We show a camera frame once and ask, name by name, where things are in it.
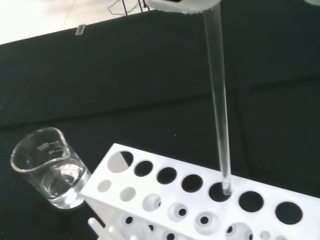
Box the white test tube rack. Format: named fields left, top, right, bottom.
left=79, top=142, right=320, bottom=240

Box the clear glass beaker with water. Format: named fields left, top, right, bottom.
left=10, top=126, right=92, bottom=210

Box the black bench cloth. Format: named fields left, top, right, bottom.
left=0, top=0, right=320, bottom=240

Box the thin black cable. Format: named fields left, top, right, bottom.
left=107, top=0, right=141, bottom=16

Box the black tripod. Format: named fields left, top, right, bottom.
left=121, top=0, right=151, bottom=12

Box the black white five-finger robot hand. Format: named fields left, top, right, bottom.
left=144, top=0, right=222, bottom=16

